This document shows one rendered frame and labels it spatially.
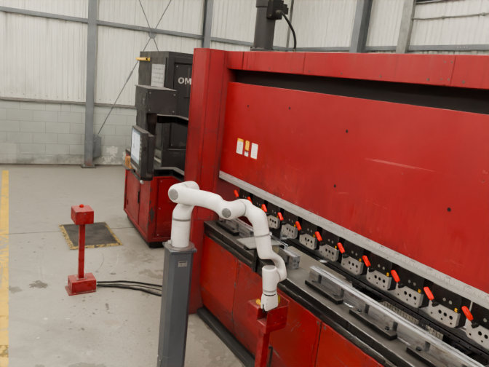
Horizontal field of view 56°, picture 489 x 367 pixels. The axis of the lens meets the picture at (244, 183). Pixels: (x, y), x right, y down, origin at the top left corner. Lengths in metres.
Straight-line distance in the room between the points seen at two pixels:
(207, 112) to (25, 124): 6.51
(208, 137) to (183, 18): 6.75
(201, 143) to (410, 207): 1.95
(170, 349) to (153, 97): 1.89
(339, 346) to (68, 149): 8.09
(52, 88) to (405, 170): 8.25
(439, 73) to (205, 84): 2.00
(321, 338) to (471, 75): 1.64
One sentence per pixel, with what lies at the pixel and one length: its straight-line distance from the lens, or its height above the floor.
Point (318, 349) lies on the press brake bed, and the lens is 2.96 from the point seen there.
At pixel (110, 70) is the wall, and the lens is 10.02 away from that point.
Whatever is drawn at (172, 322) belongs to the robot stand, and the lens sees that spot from 3.22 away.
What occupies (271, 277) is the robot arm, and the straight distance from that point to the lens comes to 2.72.
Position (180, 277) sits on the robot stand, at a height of 0.82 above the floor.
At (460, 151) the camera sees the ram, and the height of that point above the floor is 1.88.
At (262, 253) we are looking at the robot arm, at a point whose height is 1.14.
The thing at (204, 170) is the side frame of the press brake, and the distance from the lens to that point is 3.89.
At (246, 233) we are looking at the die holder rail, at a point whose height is 0.92.
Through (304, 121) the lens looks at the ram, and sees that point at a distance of 3.02.
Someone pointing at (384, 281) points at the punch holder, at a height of 1.13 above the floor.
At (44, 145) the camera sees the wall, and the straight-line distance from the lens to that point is 10.02.
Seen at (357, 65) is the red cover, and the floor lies 2.23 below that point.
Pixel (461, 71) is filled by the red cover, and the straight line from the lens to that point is 2.29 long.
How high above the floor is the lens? 2.11
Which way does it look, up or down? 13 degrees down
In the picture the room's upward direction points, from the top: 6 degrees clockwise
